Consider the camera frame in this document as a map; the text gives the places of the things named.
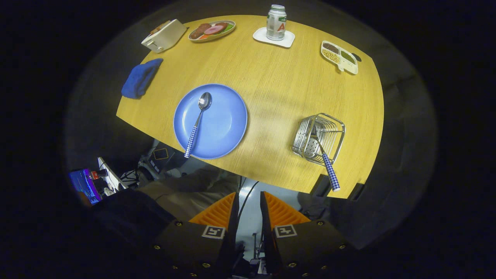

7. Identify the white flat panel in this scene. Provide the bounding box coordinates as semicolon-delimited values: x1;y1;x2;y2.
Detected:
97;157;128;190

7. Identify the white square coaster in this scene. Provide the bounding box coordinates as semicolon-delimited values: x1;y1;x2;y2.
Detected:
253;27;296;48

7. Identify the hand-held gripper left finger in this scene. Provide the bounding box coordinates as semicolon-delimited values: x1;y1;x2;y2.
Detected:
149;192;240;279

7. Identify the person's dark sleeve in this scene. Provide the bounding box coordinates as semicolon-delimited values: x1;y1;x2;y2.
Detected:
91;189;175;248

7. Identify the white toaster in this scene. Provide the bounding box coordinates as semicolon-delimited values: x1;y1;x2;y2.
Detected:
141;19;188;53

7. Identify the black cable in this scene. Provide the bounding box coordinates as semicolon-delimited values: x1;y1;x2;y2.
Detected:
237;180;259;221

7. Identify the white divided bean dish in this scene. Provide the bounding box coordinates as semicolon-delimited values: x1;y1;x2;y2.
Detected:
320;40;359;75

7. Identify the checkered handle fork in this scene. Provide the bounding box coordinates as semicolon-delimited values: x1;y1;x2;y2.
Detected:
311;130;341;192

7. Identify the blue round plate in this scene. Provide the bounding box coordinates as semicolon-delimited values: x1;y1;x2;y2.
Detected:
173;83;248;160

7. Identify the dark equipment box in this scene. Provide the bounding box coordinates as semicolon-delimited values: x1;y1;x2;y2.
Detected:
149;145;175;171

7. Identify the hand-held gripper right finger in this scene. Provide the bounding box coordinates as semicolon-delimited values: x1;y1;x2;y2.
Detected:
260;191;349;279

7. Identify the brown toast slice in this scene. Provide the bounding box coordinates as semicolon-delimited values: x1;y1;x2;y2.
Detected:
150;20;171;34

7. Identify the oval plate of food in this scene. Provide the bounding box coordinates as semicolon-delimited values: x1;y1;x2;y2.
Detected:
188;20;236;42

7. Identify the checkered handle spoon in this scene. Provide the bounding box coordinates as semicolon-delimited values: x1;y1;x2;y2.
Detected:
184;92;212;158

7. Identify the small white drink bottle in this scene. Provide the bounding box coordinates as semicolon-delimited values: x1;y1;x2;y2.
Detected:
266;4;288;41

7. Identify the metal wire basket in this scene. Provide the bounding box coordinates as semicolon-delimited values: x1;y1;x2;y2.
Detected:
292;113;346;166

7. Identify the blue folded cloth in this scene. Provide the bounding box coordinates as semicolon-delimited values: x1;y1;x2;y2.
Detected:
121;58;164;99

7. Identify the laptop with lit screen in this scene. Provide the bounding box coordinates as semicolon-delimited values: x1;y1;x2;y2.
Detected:
69;169;103;205

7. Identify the black table bracket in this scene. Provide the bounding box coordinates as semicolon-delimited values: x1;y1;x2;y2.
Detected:
347;183;365;201
310;174;332;197

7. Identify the person's tan trouser leg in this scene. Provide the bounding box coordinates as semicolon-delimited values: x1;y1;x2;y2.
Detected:
136;167;241;223

